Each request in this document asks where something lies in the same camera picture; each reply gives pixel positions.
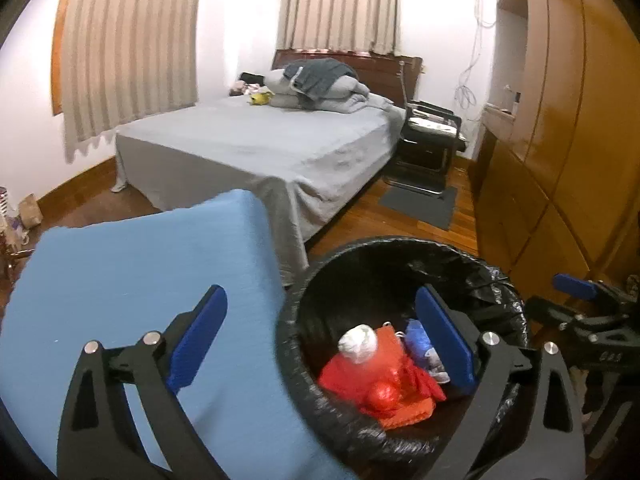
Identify grey folded duvet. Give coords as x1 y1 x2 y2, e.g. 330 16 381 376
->
262 65 396 113

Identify black metal frame chair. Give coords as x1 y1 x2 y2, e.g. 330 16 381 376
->
382 101 468 197

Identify dark wooden headboard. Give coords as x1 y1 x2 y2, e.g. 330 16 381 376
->
271 49 423 108

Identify blue table cloth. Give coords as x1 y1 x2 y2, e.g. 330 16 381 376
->
0 189 351 480

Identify white paper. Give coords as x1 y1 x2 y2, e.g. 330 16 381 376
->
337 325 378 363

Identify wide beige curtain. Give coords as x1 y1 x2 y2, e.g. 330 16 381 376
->
60 0 205 163

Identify bed with grey sheet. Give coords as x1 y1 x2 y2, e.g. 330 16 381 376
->
111 95 407 286

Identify thin metal stand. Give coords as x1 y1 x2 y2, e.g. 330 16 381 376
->
399 60 413 111

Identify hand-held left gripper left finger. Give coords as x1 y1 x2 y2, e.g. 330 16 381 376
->
57 285 228 480

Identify red plastic bag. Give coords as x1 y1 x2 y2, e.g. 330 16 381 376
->
367 379 403 408

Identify wooden window frame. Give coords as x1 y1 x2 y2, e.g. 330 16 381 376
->
51 0 81 116

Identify wooden wardrobe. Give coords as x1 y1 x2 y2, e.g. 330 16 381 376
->
467 0 640 311

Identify grey floor mat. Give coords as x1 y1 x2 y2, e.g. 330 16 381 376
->
378 185 458 231

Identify brown paper bag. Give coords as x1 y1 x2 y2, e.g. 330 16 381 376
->
17 194 43 226

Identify black lined waste bin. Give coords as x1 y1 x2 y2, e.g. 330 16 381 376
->
275 236 531 466

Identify wooden coat rack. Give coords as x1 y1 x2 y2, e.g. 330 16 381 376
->
0 230 36 281

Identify white wall cables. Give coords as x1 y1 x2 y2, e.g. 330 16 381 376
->
452 0 493 121

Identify narrow beige curtain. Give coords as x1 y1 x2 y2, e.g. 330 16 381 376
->
276 0 401 56

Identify blue plastic bag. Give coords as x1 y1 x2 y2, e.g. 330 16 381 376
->
404 319 433 361

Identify dark grey garment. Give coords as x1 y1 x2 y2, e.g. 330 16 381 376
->
282 58 358 101

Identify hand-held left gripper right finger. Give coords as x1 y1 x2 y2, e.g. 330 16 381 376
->
415 284 587 480

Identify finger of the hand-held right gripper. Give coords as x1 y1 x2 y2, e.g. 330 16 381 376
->
553 274 640 312
525 296 617 342

